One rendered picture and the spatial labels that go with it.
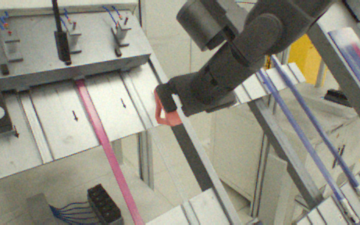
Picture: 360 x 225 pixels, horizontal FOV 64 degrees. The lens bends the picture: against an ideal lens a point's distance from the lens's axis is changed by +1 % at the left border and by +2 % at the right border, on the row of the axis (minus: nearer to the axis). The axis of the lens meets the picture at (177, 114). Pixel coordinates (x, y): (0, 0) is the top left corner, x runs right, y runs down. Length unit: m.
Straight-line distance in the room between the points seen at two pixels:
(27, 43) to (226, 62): 0.41
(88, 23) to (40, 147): 0.29
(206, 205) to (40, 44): 0.48
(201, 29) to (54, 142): 0.37
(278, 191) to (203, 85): 0.57
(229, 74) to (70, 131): 0.36
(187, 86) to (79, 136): 0.27
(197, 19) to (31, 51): 0.36
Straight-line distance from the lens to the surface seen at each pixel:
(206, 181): 0.68
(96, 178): 1.10
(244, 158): 1.72
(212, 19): 0.38
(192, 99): 0.43
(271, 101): 1.42
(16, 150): 0.60
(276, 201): 0.94
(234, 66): 0.37
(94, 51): 0.64
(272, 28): 0.32
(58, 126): 0.61
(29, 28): 0.66
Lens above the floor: 1.28
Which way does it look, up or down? 26 degrees down
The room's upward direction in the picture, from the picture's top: straight up
